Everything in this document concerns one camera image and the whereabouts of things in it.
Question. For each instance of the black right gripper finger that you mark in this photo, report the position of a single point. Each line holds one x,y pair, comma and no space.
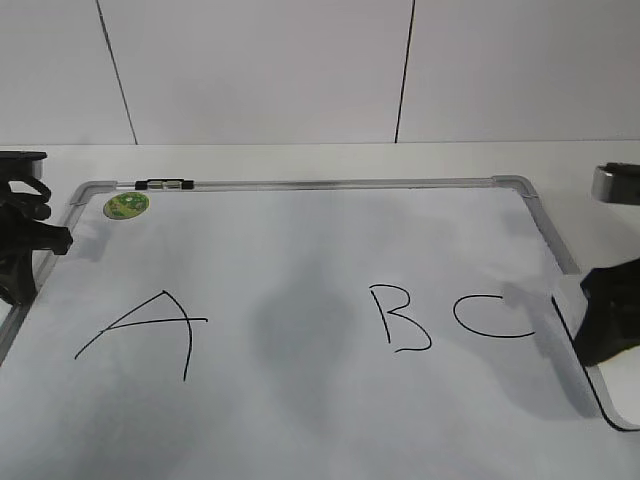
611,321

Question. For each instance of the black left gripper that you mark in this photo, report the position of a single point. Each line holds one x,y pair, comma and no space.
17,279

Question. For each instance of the white board eraser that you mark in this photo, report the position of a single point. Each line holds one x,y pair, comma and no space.
614,383

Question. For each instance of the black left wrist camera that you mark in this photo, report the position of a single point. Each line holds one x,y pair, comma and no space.
18,164

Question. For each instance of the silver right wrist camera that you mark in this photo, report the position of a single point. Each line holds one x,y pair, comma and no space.
616,183

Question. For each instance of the white board with aluminium frame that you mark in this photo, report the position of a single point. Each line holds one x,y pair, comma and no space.
357,330

